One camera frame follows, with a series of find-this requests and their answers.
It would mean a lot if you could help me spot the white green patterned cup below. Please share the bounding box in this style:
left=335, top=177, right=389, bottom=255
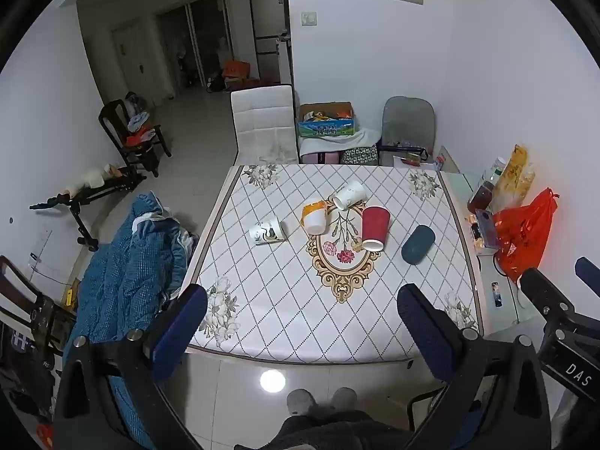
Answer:
left=248, top=220, right=285, bottom=246

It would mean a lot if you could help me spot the white paper cup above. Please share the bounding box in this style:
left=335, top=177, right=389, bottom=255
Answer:
left=333, top=180, right=367, bottom=211

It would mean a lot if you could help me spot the dark wooden chair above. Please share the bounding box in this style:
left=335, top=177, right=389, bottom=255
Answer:
left=98, top=98, right=172, bottom=178

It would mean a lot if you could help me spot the teal oval case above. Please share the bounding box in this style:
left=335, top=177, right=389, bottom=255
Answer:
left=401, top=225, right=436, bottom=264

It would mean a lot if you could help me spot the clothes pile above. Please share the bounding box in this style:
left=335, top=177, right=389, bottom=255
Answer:
left=124, top=111, right=158, bottom=146

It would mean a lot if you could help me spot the yellow snack bag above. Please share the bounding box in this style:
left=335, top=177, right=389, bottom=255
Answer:
left=490, top=144, right=536, bottom=210

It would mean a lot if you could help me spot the cardboard box with blue print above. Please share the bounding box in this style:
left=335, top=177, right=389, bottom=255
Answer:
left=297, top=102, right=360, bottom=140

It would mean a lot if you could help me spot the white side table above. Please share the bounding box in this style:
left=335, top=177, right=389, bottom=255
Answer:
left=438, top=171, right=533, bottom=335

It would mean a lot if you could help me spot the black exercise bench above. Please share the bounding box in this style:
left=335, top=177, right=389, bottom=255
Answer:
left=29, top=164, right=147, bottom=252

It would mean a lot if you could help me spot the orange yellow paper cup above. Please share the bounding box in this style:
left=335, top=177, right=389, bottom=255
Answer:
left=301, top=200, right=328, bottom=235

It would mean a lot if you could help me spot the blue quilted jacket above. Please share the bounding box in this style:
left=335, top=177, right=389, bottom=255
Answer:
left=62, top=192, right=200, bottom=450

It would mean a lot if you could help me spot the smartphone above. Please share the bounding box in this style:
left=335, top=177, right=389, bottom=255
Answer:
left=475, top=209, right=502, bottom=249

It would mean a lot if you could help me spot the red plastic bag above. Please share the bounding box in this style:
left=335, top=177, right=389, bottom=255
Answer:
left=492, top=188, right=560, bottom=283

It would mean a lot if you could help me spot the floral diamond pattern tablecloth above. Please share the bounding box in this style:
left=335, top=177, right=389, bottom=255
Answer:
left=185, top=164, right=485, bottom=365

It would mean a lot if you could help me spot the dark patterned bag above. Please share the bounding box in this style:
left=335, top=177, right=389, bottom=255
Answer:
left=340, top=145, right=379, bottom=166

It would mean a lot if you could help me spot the white cloth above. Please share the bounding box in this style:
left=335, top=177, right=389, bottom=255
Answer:
left=300, top=127, right=381, bottom=156

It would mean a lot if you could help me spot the dark wooden armchair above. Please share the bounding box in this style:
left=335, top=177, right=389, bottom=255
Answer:
left=0, top=255, right=78, bottom=416

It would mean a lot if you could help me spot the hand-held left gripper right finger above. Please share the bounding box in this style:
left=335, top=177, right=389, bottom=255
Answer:
left=396, top=284, right=552, bottom=450

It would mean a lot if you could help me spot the red paper cup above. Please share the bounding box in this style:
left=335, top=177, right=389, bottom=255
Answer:
left=361, top=205, right=391, bottom=251

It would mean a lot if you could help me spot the orange box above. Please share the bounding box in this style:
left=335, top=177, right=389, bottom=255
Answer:
left=222, top=60, right=252, bottom=81

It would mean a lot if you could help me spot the white padded chair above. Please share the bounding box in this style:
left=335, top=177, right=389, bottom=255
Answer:
left=231, top=85, right=299, bottom=166

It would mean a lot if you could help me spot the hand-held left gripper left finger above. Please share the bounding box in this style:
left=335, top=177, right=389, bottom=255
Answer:
left=54, top=284, right=209, bottom=450

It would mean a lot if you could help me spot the grey fabric chair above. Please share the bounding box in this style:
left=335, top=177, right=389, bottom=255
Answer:
left=379, top=96, right=436, bottom=168

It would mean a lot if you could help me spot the bottle with dark liquid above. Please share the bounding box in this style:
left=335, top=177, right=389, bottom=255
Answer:
left=467, top=180, right=497, bottom=215

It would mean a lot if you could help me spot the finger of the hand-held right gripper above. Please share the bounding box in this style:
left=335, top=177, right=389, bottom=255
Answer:
left=520, top=267, right=575, bottom=327
left=575, top=257, right=600, bottom=285

